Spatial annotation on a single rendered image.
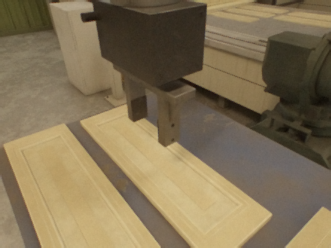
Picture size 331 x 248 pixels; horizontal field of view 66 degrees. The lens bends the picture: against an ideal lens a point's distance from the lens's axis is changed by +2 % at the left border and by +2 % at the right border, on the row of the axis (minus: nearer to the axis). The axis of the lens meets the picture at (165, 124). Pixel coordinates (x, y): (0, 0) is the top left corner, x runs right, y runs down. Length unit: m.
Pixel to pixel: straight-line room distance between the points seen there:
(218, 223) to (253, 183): 0.18
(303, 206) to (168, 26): 0.52
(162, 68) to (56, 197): 0.42
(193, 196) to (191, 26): 0.39
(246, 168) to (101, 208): 0.41
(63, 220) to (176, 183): 0.28
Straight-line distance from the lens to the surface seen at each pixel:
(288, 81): 1.49
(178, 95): 0.51
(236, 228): 0.61
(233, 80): 2.66
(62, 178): 0.75
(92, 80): 3.49
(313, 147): 1.55
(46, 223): 0.67
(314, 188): 0.78
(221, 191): 0.68
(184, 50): 0.51
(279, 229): 0.66
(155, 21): 0.45
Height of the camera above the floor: 1.56
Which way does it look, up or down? 34 degrees down
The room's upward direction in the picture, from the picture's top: 1 degrees counter-clockwise
